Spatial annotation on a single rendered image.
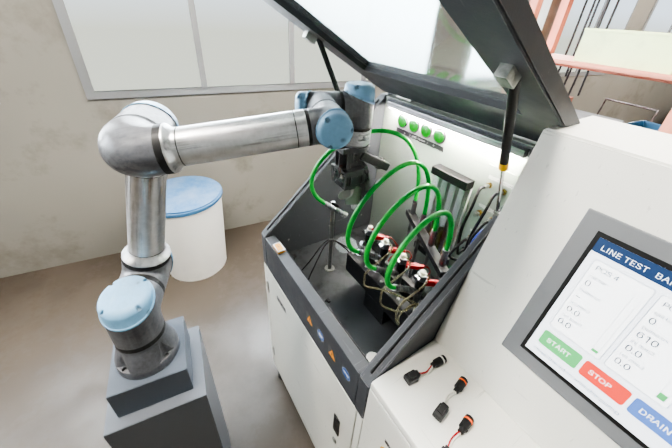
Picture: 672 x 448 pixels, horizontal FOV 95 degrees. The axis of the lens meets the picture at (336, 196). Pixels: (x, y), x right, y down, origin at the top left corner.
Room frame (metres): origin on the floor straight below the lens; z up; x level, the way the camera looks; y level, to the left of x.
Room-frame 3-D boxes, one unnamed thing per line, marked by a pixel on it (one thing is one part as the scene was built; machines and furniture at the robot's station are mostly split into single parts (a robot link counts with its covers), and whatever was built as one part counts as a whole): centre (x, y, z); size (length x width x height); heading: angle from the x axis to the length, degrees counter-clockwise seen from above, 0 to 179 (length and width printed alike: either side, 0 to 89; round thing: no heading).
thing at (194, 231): (1.76, 1.04, 0.31); 0.51 x 0.51 x 0.62
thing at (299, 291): (0.70, 0.07, 0.87); 0.62 x 0.04 x 0.16; 35
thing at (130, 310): (0.50, 0.49, 1.07); 0.13 x 0.12 x 0.14; 15
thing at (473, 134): (0.99, -0.34, 1.43); 0.54 x 0.03 x 0.02; 35
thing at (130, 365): (0.49, 0.49, 0.95); 0.15 x 0.15 x 0.10
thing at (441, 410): (0.37, -0.29, 0.99); 0.12 x 0.02 x 0.02; 134
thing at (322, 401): (0.70, 0.09, 0.44); 0.65 x 0.02 x 0.68; 35
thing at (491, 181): (0.79, -0.48, 1.20); 0.13 x 0.03 x 0.31; 35
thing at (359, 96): (0.77, -0.04, 1.53); 0.09 x 0.08 x 0.11; 105
